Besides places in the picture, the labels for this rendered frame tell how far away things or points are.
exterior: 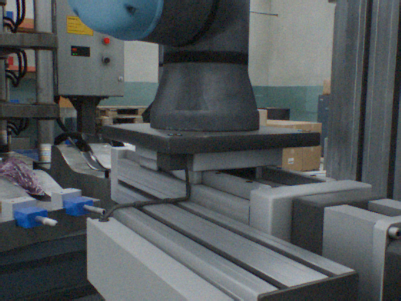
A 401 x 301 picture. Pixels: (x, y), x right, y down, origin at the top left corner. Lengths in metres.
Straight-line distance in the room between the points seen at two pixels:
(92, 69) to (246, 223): 1.59
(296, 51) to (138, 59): 3.27
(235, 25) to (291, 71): 9.34
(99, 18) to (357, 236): 0.32
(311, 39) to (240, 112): 9.06
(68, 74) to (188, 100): 1.39
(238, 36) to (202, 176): 0.19
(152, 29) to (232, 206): 0.20
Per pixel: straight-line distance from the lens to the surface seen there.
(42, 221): 0.88
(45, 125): 1.79
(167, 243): 0.41
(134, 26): 0.49
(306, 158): 6.15
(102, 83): 2.01
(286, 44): 10.10
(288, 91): 9.97
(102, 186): 1.10
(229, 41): 0.60
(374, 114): 0.59
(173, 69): 0.61
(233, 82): 0.59
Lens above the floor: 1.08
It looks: 7 degrees down
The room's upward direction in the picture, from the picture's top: 1 degrees clockwise
